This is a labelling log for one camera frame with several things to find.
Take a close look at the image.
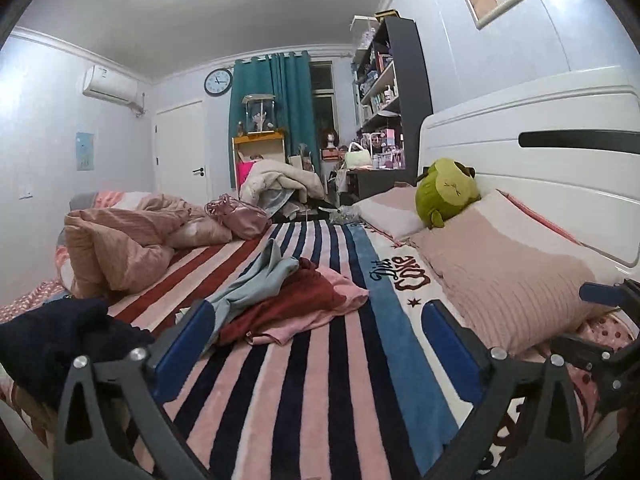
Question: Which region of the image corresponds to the white bed headboard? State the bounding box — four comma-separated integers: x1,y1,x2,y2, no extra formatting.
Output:
419,66,639,278

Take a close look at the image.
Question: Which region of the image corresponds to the dark red garment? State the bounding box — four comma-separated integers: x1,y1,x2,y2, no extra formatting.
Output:
217,258,332,344

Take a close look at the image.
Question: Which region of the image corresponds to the wig mannequin head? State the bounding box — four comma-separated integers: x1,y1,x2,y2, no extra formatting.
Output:
320,127,340,150

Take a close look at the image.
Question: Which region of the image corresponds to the green plush toy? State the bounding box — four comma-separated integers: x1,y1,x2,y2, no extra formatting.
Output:
416,157,480,229

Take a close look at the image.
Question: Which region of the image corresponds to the light blue garment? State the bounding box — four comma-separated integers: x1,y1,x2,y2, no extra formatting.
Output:
202,240,299,353

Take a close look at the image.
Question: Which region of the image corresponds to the yellow white small cabinet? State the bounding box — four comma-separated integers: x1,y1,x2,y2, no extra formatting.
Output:
232,131,286,188

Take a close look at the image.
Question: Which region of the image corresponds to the blue wall poster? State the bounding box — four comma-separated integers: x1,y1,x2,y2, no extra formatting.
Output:
75,132,94,171

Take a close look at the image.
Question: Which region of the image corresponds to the teal curtain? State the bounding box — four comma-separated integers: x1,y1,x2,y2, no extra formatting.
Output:
228,51,320,170

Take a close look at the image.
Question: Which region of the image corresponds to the white door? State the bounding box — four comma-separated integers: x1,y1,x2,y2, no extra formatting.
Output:
154,101,208,206

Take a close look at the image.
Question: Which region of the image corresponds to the wall light switch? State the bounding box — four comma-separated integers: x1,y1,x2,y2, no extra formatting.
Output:
18,184,32,200

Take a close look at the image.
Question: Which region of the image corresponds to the pink striped duvet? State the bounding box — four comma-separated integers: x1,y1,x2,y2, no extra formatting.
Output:
55,191,232,298

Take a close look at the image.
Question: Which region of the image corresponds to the cream coat pile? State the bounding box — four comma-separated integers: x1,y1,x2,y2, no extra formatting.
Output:
239,159,326,205

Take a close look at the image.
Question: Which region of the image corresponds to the striped fleece blanket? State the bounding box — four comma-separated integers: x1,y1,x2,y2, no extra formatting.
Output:
0,219,532,480

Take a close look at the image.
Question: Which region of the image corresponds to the round wall clock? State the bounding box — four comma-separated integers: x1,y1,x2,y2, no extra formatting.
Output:
203,68,233,96

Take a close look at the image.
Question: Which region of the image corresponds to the white far pillow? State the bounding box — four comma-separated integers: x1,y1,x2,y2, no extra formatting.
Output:
354,186,425,240

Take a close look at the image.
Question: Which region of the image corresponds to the navy planet sweater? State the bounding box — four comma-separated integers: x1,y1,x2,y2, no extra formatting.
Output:
1,298,155,411

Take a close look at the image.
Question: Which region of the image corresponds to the glass display case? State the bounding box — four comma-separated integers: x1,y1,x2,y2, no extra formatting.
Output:
242,94,277,134

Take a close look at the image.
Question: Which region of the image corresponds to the pink garment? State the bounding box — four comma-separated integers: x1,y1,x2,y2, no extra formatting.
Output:
245,266,369,346

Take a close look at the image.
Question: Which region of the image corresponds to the white handbag on desk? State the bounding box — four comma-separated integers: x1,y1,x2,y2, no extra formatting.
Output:
344,142,373,170

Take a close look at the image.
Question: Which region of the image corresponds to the pink near pillow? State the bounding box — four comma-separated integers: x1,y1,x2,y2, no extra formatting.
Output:
410,191,622,354

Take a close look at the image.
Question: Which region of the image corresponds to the dark bookshelf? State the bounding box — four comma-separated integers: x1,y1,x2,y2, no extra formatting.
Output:
346,14,433,200

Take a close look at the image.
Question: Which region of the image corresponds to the white air conditioner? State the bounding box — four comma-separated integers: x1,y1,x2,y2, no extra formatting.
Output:
82,65,144,114

